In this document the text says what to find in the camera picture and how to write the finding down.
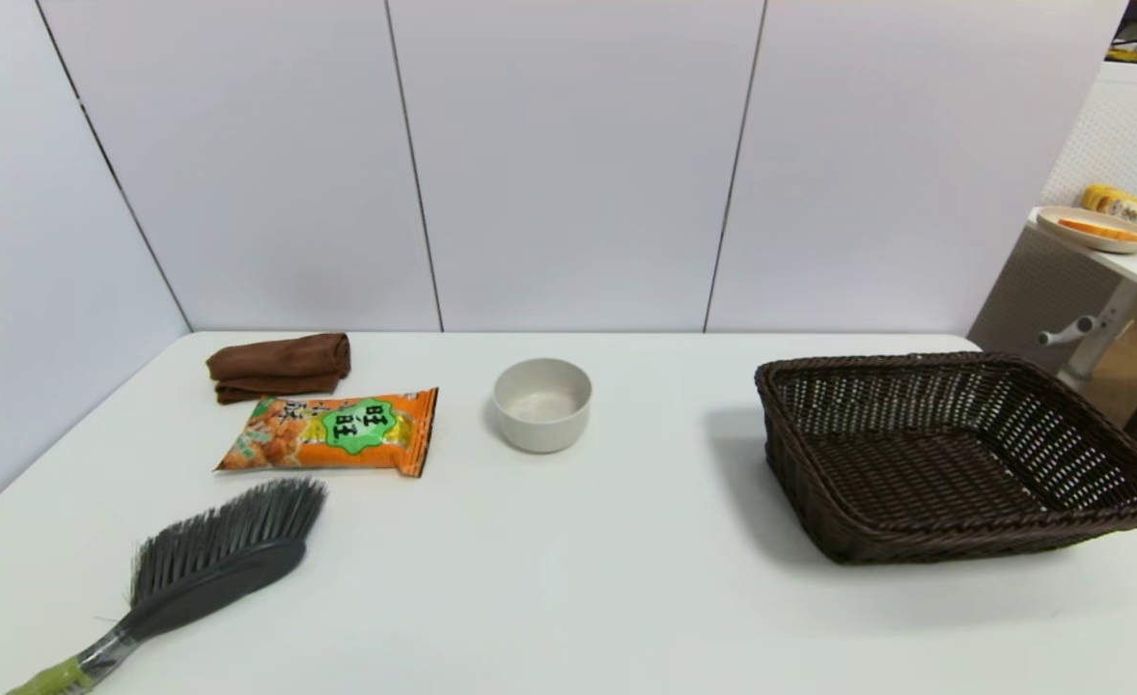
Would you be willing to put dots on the white round bowl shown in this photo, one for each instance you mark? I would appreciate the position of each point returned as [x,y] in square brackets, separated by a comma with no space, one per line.
[541,415]

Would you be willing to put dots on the orange snack bag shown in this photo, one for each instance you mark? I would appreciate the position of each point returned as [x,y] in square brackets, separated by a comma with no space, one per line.
[337,434]

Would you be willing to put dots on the folded brown towel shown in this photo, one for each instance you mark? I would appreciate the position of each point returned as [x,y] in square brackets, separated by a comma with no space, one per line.
[279,362]

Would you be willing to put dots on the dark brown wicker basket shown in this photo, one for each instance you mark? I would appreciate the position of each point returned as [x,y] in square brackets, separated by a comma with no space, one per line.
[926,463]

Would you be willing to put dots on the white perforated partition panel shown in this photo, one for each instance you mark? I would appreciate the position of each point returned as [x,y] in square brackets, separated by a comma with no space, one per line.
[1032,290]

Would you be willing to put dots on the beige plate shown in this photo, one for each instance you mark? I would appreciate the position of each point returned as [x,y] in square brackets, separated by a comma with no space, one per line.
[1075,235]

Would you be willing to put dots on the orange food slice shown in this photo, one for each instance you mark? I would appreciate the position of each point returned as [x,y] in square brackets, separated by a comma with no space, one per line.
[1099,230]

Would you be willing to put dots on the yellow packet on side table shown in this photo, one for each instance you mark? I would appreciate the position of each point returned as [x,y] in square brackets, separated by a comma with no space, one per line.
[1123,206]

